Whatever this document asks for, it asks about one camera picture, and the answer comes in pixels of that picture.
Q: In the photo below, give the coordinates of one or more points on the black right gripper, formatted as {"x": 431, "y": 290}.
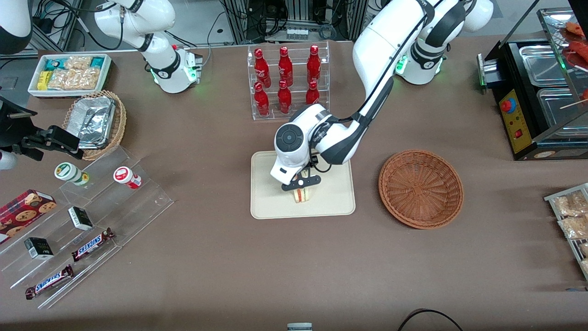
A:
{"x": 12, "y": 126}

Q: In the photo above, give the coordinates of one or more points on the triangle sandwich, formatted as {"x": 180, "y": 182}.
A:
{"x": 302, "y": 195}

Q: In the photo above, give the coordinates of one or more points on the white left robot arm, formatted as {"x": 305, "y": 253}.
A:
{"x": 381, "y": 41}

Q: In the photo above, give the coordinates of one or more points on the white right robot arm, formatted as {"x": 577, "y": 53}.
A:
{"x": 170, "y": 69}

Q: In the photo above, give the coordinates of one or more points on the cream rectangular tray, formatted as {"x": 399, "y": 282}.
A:
{"x": 330, "y": 197}

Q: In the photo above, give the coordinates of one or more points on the light wicker basket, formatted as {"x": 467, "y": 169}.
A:
{"x": 118, "y": 124}

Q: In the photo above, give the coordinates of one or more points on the brown round wicker basket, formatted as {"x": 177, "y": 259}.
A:
{"x": 420, "y": 188}

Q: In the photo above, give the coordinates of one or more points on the green lid sunflower cup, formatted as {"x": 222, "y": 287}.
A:
{"x": 69, "y": 172}

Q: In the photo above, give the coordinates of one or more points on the silver foil container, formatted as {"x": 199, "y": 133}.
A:
{"x": 96, "y": 122}

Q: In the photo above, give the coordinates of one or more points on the white snack bin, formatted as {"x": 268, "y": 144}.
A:
{"x": 33, "y": 89}

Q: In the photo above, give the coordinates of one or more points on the yellow snack packet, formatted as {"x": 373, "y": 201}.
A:
{"x": 43, "y": 79}

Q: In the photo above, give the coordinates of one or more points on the clear cracker bag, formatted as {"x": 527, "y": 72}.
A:
{"x": 76, "y": 79}
{"x": 79, "y": 62}

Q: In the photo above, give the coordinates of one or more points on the red cookie box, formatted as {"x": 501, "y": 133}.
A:
{"x": 20, "y": 211}

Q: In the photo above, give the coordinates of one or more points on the clear acrylic bottle rack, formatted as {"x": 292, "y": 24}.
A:
{"x": 298, "y": 110}

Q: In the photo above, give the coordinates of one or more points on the small black box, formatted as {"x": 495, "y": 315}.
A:
{"x": 39, "y": 248}
{"x": 81, "y": 219}

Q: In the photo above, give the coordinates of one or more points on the teal snack packet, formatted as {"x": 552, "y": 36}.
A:
{"x": 55, "y": 63}

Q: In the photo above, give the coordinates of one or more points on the red lid white cup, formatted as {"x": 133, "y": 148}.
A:
{"x": 126, "y": 177}

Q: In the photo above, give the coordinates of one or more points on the red cola bottle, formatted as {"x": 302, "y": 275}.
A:
{"x": 313, "y": 62}
{"x": 262, "y": 100}
{"x": 313, "y": 94}
{"x": 261, "y": 66}
{"x": 285, "y": 64}
{"x": 284, "y": 97}

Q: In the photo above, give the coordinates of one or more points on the clear acrylic tiered stand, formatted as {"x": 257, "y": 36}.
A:
{"x": 138, "y": 202}

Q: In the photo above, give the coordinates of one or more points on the Snickers chocolate bar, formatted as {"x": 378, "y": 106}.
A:
{"x": 92, "y": 244}
{"x": 49, "y": 281}

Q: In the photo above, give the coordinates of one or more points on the grey white device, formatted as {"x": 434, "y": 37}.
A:
{"x": 299, "y": 327}

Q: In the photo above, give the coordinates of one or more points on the white power strip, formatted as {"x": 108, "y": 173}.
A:
{"x": 296, "y": 33}

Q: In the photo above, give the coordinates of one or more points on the black food warmer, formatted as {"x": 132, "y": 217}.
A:
{"x": 519, "y": 133}

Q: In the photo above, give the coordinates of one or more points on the white snack rack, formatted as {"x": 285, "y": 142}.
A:
{"x": 553, "y": 200}

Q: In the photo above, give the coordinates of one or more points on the clear snack bag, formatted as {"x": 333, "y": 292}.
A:
{"x": 575, "y": 227}
{"x": 570, "y": 204}

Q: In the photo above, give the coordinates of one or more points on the steel warmer pan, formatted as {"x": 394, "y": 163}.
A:
{"x": 562, "y": 108}
{"x": 544, "y": 64}

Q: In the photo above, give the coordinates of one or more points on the red sausage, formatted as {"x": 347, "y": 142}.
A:
{"x": 578, "y": 50}
{"x": 576, "y": 30}

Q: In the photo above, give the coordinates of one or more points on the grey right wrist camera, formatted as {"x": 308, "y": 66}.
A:
{"x": 6, "y": 161}

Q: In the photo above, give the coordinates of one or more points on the aluminium equipment frame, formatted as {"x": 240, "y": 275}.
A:
{"x": 275, "y": 18}

